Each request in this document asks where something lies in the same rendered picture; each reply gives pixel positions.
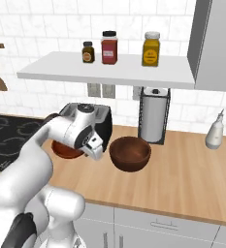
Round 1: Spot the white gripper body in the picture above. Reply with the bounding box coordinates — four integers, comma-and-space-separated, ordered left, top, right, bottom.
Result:
84, 140, 105, 162

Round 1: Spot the small reddish brown bowl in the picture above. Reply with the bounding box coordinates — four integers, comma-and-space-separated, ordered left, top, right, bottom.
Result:
50, 139, 86, 160

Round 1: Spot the large dark brown bowl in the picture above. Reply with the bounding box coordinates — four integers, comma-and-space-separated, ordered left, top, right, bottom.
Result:
109, 136, 152, 173

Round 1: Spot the narrow grey drawer front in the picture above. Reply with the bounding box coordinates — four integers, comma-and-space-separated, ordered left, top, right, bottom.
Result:
81, 202, 115, 225

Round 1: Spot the white paper towel roll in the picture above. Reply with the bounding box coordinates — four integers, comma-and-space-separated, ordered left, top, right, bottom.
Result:
140, 87, 168, 143

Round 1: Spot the black paper towel holder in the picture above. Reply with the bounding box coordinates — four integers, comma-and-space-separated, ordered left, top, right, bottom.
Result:
137, 86, 172, 146

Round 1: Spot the grey cupboard door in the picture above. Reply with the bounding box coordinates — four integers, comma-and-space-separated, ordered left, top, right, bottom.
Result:
113, 225, 216, 248
73, 217, 115, 248

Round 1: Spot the black hob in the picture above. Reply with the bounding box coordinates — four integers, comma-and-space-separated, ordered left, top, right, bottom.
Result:
0, 112, 55, 172

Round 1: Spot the small dark brown jar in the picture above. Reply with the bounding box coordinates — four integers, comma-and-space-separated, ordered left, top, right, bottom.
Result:
81, 41, 96, 64

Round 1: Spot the red jar with black lid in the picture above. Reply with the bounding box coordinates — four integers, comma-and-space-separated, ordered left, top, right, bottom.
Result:
100, 30, 119, 66

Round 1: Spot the yellow jar with white lid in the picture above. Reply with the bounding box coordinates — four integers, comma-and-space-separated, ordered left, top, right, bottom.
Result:
141, 31, 161, 68

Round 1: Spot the white spray bottle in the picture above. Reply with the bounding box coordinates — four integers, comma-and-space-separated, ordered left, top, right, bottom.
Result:
204, 108, 226, 150

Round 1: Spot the wide grey drawer front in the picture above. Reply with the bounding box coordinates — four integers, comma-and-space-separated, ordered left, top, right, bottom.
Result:
113, 207, 221, 244

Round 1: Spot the grey wall outlet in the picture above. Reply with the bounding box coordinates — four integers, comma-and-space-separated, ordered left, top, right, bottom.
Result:
86, 82, 102, 99
131, 85, 144, 101
101, 83, 116, 99

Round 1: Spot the white wall shelf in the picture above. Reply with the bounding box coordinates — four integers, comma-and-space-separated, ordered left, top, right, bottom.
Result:
16, 50, 196, 91

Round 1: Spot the grey drawer handle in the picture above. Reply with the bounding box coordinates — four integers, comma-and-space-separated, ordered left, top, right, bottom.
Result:
149, 219, 180, 232

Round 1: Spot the grey wall cabinet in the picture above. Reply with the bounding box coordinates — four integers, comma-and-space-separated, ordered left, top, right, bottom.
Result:
186, 0, 226, 94

